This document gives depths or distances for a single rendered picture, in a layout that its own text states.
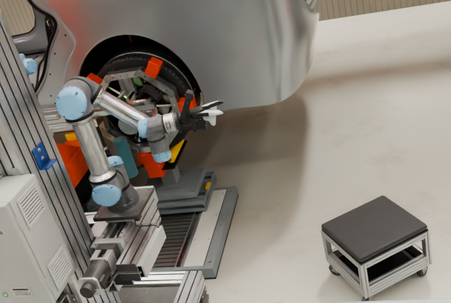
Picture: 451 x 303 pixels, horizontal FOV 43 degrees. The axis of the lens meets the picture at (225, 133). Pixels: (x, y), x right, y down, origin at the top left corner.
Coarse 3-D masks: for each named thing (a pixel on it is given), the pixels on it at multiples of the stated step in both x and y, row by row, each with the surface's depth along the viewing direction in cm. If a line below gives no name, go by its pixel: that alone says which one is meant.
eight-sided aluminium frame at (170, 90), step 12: (108, 72) 338; (120, 72) 333; (132, 72) 330; (144, 72) 328; (108, 84) 337; (156, 84) 331; (168, 84) 334; (168, 96) 333; (108, 132) 354; (132, 144) 359; (144, 144) 358
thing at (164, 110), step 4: (136, 80) 355; (140, 80) 354; (136, 84) 356; (140, 84) 356; (148, 84) 355; (136, 88) 357; (140, 88) 357; (156, 88) 355; (164, 96) 357; (160, 100) 359; (164, 100) 358; (168, 100) 358; (160, 108) 361; (164, 108) 361; (168, 108) 360; (160, 112) 363; (164, 112) 362
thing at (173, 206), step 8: (208, 176) 393; (208, 184) 383; (200, 192) 383; (208, 192) 380; (168, 200) 380; (176, 200) 379; (184, 200) 377; (192, 200) 376; (200, 200) 374; (208, 200) 378; (160, 208) 378; (168, 208) 376; (176, 208) 375; (184, 208) 374; (192, 208) 373; (200, 208) 372
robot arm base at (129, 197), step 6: (126, 186) 254; (132, 186) 259; (126, 192) 254; (132, 192) 257; (120, 198) 253; (126, 198) 255; (132, 198) 256; (138, 198) 259; (120, 204) 253; (126, 204) 254; (132, 204) 256; (114, 210) 255; (120, 210) 254
